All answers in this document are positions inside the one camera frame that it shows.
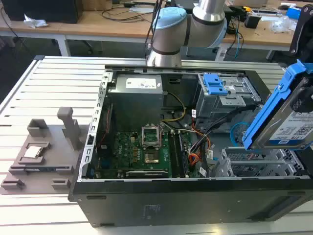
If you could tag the blue box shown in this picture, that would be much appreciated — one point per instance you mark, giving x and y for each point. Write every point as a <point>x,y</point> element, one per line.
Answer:
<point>293,11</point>

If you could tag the grey metal drive cage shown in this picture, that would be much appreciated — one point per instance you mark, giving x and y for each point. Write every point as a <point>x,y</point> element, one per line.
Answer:
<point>259,164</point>

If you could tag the black box on desk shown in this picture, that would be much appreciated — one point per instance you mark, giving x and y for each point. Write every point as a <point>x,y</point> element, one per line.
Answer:
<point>41,9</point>

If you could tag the wooden desk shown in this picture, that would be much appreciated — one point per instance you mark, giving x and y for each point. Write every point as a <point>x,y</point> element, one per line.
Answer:
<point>117,24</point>

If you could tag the small black container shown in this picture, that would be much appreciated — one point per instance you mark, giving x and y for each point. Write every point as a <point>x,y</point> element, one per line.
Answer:
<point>252,21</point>

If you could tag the RAM stick on rack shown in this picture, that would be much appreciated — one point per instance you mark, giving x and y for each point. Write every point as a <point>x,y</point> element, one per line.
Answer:
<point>46,169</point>

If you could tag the blue plastic bay latch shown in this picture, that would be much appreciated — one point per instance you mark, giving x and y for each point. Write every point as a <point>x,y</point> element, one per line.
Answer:
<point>215,84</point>

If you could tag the black RAM slot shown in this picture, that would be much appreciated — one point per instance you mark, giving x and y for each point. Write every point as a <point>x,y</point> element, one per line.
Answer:
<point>175,154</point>
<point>183,154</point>

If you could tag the grey power supply unit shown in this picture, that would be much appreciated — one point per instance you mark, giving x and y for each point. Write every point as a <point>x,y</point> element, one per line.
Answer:
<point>137,98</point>

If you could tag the clear plastic bag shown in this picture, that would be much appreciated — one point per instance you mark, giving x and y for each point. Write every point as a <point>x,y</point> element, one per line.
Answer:
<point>283,23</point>

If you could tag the black open PC case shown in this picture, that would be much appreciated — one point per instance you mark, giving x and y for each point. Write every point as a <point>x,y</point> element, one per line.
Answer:
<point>171,195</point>

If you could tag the CPU socket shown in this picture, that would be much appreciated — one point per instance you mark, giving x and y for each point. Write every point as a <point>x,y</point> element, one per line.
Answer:
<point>151,157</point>

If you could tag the green motherboard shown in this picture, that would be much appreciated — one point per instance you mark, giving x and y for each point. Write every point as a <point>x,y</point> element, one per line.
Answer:
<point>137,154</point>

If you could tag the white crumpled paper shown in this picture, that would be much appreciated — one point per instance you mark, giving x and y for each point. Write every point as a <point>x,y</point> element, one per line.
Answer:
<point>35,21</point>

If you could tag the silver CPU chip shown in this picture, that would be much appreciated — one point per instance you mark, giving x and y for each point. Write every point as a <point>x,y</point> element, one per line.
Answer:
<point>32,151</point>

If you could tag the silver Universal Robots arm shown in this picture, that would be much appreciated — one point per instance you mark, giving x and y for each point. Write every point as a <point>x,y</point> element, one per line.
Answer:
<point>168,31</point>

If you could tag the hard disk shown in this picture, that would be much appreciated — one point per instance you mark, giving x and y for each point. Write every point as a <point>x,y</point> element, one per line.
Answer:
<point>281,115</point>

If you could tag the grey metal disk bay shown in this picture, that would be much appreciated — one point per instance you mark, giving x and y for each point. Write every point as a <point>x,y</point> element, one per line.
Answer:
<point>225,95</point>

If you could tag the grey parts rack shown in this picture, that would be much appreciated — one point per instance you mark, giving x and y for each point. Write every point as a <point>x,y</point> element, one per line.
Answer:
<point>44,156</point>

